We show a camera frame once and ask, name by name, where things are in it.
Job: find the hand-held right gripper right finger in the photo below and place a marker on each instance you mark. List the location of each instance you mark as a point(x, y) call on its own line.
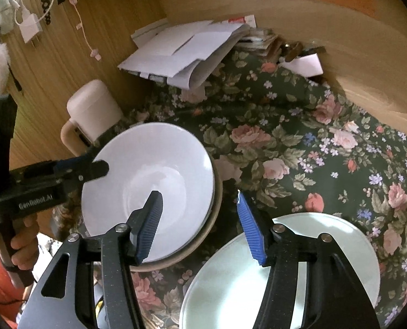
point(251, 229)

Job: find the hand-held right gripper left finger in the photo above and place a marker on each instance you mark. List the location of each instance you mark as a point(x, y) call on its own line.
point(150, 226)

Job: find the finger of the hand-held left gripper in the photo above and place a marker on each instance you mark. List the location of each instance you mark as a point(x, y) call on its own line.
point(70, 164)
point(94, 170)

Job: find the pink bowl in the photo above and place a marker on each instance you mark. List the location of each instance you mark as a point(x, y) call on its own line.
point(203, 238)

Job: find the white bowl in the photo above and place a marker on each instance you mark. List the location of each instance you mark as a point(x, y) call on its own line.
point(148, 164)

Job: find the teal plate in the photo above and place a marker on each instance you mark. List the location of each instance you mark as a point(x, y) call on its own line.
point(231, 291)

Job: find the person's left hand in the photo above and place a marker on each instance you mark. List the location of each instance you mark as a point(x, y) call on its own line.
point(25, 240)

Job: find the pink mug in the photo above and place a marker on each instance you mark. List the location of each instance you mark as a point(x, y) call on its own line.
point(90, 106)

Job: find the floral tablecloth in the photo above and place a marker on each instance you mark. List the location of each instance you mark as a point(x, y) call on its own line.
point(292, 137)

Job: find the white charger adapter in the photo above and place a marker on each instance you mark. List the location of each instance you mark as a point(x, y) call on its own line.
point(30, 29)

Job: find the pile of white papers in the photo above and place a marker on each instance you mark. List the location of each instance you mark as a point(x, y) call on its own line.
point(176, 51)

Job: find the white fluffy headband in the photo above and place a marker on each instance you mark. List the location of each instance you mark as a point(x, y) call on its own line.
point(5, 24)

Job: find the black lace headband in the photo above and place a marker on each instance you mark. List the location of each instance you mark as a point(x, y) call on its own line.
point(46, 7)

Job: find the small white box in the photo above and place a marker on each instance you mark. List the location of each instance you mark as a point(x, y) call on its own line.
point(306, 64)

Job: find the stack of printed booklets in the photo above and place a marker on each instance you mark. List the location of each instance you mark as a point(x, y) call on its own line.
point(258, 39)

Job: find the red and white tube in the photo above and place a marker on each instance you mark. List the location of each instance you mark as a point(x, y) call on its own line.
point(239, 20)

